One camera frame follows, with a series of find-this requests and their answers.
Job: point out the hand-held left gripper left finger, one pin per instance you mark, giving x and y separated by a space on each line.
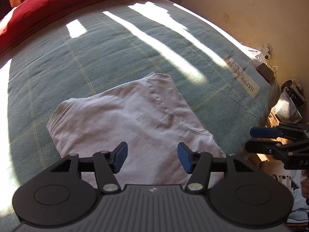
119 158

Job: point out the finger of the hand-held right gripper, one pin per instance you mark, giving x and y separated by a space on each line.
264 132
259 147

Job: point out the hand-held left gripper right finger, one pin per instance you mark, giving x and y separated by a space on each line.
184 158

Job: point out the white printed t-shirt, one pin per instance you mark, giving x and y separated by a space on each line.
135 123

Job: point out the person's right hand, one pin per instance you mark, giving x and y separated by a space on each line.
305 186

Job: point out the clear plastic bag with papers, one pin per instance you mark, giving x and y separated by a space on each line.
288 104

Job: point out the light blue cloth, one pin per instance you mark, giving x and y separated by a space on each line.
299 205

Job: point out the dark brown flat object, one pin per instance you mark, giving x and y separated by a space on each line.
265 72

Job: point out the green plaid bed sheet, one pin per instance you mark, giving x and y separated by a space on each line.
120 48

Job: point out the red quilt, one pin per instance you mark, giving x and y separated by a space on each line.
48 4

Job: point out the white wall plug adapter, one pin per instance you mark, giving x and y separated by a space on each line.
266 49

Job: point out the wall socket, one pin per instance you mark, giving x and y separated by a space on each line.
226 17

